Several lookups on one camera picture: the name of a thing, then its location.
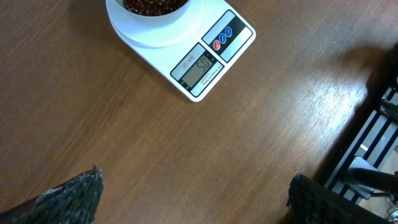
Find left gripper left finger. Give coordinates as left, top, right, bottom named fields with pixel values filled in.
left=1, top=167, right=104, bottom=224

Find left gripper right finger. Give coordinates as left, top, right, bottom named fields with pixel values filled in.
left=287, top=174, right=390, bottom=224

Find white digital kitchen scale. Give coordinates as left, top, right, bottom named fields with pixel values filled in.
left=106, top=0, right=256, bottom=102

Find black metal rack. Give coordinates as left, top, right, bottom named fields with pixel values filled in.
left=317, top=45, right=397, bottom=204

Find white round bowl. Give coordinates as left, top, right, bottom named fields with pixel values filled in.
left=115, top=0, right=192, bottom=26

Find red beans in bowl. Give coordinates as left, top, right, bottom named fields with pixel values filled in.
left=123, top=0, right=188, bottom=16

